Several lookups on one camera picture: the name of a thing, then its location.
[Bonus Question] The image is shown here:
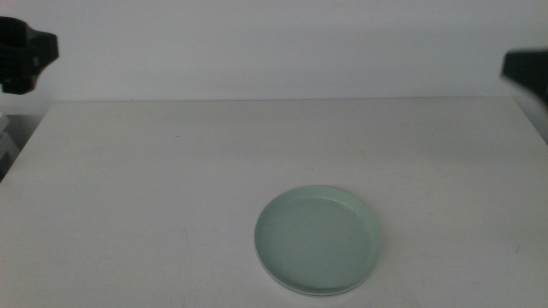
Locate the white shallow bowl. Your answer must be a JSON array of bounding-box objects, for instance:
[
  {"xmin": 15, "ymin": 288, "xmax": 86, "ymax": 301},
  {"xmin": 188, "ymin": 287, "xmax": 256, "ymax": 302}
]
[{"xmin": 254, "ymin": 243, "xmax": 365, "ymax": 298}]

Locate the pale green shallow bowl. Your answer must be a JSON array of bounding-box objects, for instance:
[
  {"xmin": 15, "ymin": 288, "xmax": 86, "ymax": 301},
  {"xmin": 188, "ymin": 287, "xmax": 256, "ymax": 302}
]
[{"xmin": 253, "ymin": 184, "xmax": 383, "ymax": 296}]

